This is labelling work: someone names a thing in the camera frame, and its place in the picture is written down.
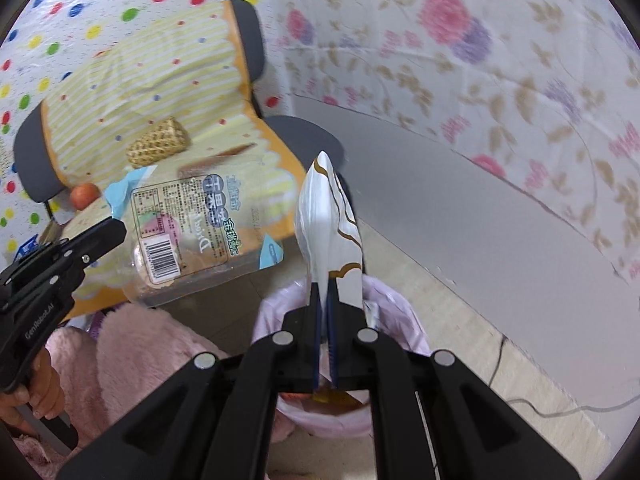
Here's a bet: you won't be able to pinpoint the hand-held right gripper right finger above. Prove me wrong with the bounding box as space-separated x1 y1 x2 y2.
331 280 583 480

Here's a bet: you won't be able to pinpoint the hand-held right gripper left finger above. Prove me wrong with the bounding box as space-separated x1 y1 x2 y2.
57 282 326 480

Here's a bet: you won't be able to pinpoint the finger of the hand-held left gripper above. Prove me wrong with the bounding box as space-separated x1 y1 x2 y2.
0 218 127 311

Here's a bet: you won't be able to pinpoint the bin with pale pink bag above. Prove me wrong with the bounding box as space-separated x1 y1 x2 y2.
251 275 432 441

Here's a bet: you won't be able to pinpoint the clear plastic bread bag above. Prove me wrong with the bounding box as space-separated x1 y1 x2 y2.
102 162 286 306

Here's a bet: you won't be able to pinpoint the white and gold wrapper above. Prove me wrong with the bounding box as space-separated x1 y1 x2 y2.
295 151 366 341

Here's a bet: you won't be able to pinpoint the person's left hand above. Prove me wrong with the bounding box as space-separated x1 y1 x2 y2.
0 349 66 436

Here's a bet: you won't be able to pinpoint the red apple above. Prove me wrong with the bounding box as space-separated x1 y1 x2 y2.
70 182 102 211

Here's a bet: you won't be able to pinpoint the yellow waffle pattern packet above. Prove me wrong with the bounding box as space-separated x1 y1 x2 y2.
126 116 192 170

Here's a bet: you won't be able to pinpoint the pink fleece pants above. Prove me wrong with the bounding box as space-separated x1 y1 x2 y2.
10 305 296 461

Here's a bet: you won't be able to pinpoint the yellow striped blanket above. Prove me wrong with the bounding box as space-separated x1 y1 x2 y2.
40 0 308 318

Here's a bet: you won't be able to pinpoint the white floral cloth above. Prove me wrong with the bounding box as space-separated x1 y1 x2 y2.
250 0 640 301

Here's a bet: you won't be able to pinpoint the white floor cable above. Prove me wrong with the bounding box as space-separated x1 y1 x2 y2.
487 335 638 418

